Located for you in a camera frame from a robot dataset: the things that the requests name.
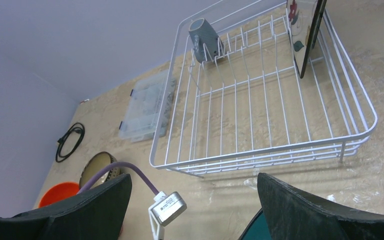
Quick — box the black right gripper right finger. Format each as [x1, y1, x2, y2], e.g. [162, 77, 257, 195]
[257, 173, 384, 240]

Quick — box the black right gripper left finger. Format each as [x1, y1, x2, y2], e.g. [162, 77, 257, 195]
[0, 174, 132, 240]

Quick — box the orange bowl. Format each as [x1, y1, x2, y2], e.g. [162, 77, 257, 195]
[38, 181, 80, 208]

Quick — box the grey printed mug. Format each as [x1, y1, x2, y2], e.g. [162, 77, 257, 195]
[188, 18, 225, 64]

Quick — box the square floral plate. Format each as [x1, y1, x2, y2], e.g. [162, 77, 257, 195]
[286, 0, 327, 79]

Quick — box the brown rimmed beige bowl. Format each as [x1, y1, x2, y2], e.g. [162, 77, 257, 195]
[79, 151, 122, 189]

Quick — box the clear plastic screw box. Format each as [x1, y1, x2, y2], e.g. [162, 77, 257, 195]
[118, 69, 176, 143]

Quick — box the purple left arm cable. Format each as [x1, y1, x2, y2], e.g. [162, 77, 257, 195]
[77, 161, 161, 196]

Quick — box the black coiled cable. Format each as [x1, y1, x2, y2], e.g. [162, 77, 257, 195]
[55, 122, 86, 164]

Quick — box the white wire dish rack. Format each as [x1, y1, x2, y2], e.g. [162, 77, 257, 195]
[148, 0, 378, 177]

